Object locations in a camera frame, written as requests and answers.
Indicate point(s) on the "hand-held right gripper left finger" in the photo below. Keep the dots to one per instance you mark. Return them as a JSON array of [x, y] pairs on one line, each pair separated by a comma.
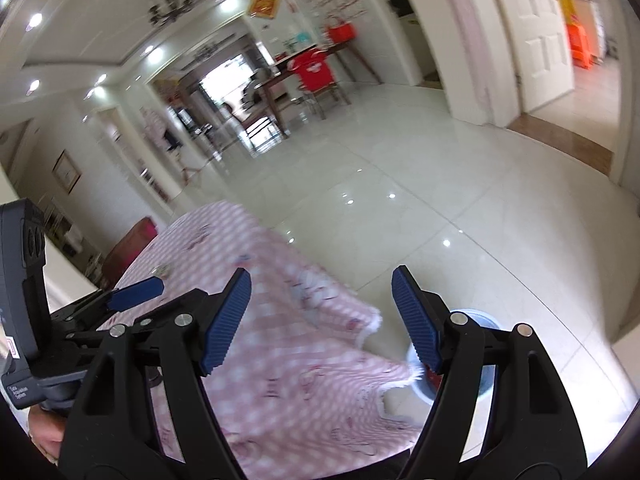
[[225, 325]]

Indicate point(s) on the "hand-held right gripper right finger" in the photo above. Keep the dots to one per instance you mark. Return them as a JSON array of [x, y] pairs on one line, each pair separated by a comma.
[[415, 315]]

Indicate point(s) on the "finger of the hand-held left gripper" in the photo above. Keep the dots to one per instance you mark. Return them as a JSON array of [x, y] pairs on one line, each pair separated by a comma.
[[165, 307], [135, 292]]

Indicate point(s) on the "white and blue trash bin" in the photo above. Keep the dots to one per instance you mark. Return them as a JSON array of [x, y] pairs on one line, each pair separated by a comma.
[[482, 317]]

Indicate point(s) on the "person's left hand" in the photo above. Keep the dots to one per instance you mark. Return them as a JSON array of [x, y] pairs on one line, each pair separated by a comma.
[[45, 430]]

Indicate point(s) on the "pink bench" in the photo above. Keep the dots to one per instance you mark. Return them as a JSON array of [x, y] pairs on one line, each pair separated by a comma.
[[131, 247]]

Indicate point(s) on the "pink checkered tablecloth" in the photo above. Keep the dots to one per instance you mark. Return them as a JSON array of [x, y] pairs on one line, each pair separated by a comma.
[[300, 350]]

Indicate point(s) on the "wooden coat stand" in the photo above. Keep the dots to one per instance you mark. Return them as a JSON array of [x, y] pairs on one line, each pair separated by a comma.
[[192, 165]]

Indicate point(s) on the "pink garment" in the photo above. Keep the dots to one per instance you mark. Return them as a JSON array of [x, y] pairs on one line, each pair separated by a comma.
[[156, 127]]

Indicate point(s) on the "wooden chair with red shirt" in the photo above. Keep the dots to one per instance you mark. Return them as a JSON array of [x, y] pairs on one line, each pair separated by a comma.
[[327, 95]]

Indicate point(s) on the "wooden dining table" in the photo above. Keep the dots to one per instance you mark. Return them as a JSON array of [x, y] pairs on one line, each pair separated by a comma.
[[280, 77]]

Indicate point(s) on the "red shirt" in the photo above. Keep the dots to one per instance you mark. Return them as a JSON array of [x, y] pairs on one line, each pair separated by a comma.
[[313, 71]]

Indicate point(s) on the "black ceiling chandelier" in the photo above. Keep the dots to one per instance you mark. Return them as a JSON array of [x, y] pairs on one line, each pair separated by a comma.
[[171, 4]]

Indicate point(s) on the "red bag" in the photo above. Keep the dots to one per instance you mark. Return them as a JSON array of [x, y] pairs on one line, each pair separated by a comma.
[[342, 31]]

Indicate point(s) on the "white panel door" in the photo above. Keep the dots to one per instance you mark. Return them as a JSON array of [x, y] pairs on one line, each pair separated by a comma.
[[540, 35]]

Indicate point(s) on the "gold framed picture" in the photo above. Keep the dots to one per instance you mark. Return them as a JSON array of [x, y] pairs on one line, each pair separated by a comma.
[[264, 6]]

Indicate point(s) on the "orange plastic object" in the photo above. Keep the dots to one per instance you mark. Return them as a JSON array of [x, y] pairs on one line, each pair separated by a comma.
[[579, 46]]

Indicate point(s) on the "framed wall picture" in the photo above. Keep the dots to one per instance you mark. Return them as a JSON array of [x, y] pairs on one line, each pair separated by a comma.
[[66, 171]]

